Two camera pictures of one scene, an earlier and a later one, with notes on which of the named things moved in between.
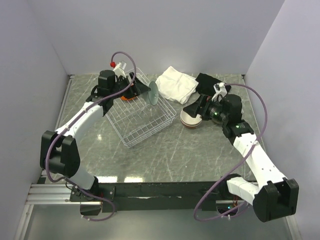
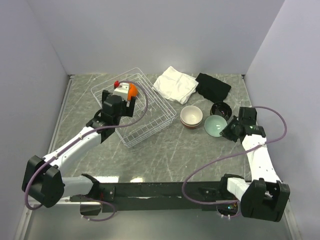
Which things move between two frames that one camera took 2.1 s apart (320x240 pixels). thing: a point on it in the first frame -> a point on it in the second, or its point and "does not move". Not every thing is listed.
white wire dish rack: x=134 y=120 does not move
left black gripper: x=138 y=88 -> x=128 y=110
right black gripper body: x=212 y=111 -> x=230 y=131
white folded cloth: x=176 y=85 does not move
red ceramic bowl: x=191 y=127 does not move
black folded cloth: x=206 y=83 does not move
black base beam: x=151 y=196 does not move
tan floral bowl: x=189 y=120 does not move
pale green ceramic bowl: x=153 y=93 -> x=214 y=124
